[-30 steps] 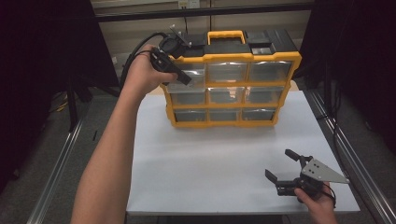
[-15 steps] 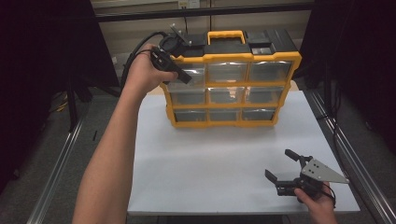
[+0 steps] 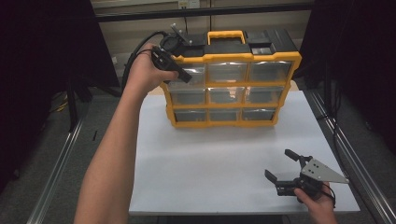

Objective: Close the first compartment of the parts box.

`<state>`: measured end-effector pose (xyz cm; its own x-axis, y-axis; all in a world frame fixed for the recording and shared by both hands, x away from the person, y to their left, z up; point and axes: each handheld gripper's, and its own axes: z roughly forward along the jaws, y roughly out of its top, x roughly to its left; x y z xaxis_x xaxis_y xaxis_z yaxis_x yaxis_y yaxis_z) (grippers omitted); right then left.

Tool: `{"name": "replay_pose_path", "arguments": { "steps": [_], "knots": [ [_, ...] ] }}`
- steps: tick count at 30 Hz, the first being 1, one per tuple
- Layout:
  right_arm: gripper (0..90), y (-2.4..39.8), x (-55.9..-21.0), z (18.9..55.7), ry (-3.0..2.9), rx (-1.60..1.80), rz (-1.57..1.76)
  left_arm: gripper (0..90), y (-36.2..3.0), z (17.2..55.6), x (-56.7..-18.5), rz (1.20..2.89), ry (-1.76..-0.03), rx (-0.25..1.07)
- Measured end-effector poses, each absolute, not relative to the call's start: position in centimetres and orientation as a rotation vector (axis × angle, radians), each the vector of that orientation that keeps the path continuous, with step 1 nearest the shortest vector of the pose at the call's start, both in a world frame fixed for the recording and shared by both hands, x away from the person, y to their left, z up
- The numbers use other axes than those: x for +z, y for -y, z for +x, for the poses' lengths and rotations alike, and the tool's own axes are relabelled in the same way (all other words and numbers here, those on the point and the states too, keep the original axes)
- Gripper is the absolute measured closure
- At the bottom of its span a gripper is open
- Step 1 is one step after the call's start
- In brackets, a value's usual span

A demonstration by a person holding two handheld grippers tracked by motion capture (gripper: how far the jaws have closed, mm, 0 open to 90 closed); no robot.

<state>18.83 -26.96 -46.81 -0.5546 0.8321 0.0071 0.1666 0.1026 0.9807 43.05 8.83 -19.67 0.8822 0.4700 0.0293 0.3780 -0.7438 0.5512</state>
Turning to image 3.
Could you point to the white wall outlet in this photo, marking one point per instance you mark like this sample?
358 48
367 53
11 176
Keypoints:
188 3

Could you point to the aluminium floor rail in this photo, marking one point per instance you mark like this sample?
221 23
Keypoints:
56 174
351 155

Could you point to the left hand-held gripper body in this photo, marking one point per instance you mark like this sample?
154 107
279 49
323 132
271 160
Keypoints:
169 43

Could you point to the person's left hand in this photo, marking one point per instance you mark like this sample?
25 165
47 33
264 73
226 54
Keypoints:
143 74

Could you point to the black curtain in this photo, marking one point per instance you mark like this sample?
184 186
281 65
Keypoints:
37 62
358 62

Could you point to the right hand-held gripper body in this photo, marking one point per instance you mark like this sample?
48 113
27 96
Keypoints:
317 172

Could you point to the yellow black drawer organizer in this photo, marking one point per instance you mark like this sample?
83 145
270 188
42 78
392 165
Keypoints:
229 48

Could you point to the person's right hand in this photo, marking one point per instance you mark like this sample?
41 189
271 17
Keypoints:
320 207

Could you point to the black horizontal bar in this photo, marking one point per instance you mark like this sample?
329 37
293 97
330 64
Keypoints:
233 11

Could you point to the black metal stand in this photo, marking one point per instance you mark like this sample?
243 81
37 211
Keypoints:
73 105

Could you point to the clear plastic drawer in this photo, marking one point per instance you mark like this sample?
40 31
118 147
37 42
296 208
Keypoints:
196 73

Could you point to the small black floor object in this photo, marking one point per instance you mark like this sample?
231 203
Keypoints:
94 135

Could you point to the grid of clear drawers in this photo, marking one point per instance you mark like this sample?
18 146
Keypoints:
227 95

